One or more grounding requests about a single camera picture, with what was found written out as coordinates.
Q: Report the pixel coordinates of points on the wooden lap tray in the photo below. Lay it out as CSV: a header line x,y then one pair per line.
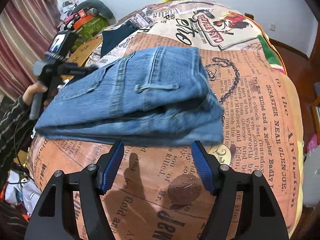
x,y
81,55

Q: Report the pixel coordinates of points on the person's left hand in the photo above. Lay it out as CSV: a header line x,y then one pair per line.
x,y
36,88

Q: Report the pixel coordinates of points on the striped pink curtain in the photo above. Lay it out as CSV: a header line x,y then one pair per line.
x,y
27,29

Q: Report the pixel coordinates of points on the newspaper print bed cover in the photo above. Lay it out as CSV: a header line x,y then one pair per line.
x,y
262,125

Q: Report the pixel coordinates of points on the orange box on bag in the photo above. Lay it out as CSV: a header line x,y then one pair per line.
x,y
82,21

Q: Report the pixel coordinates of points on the blue denim jeans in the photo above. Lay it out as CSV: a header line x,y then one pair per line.
x,y
153,97

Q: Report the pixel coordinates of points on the dark folded garment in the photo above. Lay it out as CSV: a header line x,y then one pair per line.
x,y
111,38

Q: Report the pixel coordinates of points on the green patterned bag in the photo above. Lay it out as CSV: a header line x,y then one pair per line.
x,y
89,30

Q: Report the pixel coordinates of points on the grey neck pillow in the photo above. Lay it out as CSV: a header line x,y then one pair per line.
x,y
96,8

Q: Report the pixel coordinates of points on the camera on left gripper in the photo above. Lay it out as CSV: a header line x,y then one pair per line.
x,y
61,45

